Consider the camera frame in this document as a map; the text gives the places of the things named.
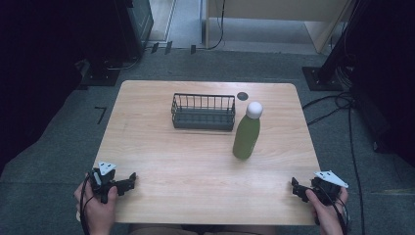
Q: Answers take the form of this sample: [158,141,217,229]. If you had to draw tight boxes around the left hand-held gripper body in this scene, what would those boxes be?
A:
[89,160,119,205]

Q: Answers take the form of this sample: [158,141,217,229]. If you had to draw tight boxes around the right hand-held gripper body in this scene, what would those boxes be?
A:
[308,169,349,207]

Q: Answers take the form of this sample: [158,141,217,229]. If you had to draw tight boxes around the person's right hand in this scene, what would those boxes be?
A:
[304,187,349,235]

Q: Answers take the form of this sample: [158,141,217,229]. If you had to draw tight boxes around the person's left hand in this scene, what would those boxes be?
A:
[73,181,118,235]

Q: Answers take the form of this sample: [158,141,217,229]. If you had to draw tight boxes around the green bottle with white cap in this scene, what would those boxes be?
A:
[231,100,264,162]

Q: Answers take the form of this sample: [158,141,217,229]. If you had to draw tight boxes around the light wooden cabinet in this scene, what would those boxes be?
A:
[205,0,355,55]

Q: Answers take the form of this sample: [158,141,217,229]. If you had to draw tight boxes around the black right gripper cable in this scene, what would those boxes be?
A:
[326,192,350,235]

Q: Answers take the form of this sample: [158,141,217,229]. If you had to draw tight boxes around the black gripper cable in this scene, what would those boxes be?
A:
[326,192,350,235]
[78,172,96,235]

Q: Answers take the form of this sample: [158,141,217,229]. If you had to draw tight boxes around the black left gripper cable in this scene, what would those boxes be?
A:
[78,172,96,235]

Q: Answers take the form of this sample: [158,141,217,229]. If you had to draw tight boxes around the black floor cable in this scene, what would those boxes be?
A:
[301,91,366,235]

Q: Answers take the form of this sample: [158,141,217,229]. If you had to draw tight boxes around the dark wire basket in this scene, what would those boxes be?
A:
[170,92,237,132]

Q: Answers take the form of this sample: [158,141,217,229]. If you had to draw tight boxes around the black stand with base plate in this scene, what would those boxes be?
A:
[79,0,138,88]
[300,0,370,92]

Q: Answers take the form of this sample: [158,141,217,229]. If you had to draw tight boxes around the thin black hanging cable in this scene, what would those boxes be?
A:
[195,0,227,52]

